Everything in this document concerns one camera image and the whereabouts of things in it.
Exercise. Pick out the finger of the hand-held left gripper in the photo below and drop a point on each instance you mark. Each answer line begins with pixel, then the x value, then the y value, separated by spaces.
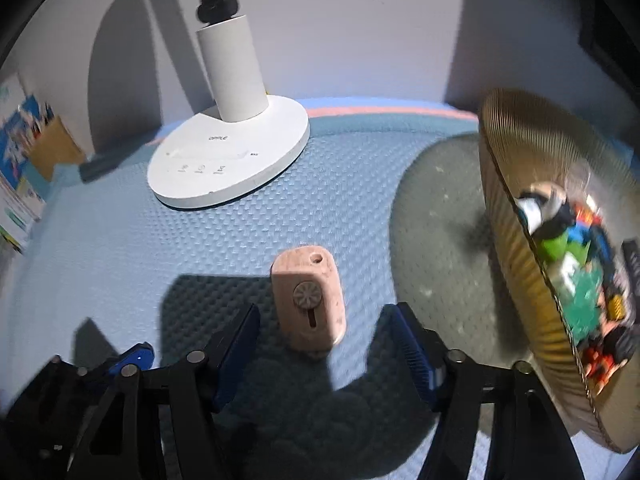
pixel 136 356

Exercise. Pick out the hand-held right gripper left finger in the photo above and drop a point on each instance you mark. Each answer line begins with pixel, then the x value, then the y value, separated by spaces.
pixel 235 360

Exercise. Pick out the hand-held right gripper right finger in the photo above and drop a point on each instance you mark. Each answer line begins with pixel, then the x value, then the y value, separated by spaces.
pixel 415 355

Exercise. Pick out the pink pencil sharpener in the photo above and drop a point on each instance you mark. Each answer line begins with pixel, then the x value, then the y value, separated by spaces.
pixel 310 305

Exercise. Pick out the heap of small colourful toys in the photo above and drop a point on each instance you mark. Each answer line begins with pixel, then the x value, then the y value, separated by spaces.
pixel 585 280

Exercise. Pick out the ribbed brown bowl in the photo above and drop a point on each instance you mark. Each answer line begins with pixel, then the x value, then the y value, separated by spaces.
pixel 520 160

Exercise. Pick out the blue textured mat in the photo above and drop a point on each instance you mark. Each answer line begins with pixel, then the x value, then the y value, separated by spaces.
pixel 175 250

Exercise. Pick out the white desk lamp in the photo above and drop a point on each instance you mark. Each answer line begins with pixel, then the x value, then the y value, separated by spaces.
pixel 230 160

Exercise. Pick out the brown cardboard box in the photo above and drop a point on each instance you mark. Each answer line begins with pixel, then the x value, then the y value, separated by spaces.
pixel 62 145

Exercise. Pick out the colourful box at left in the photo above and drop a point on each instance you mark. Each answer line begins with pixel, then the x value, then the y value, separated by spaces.
pixel 17 160

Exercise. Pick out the black monitor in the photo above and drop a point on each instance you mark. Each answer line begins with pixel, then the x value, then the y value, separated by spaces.
pixel 605 30

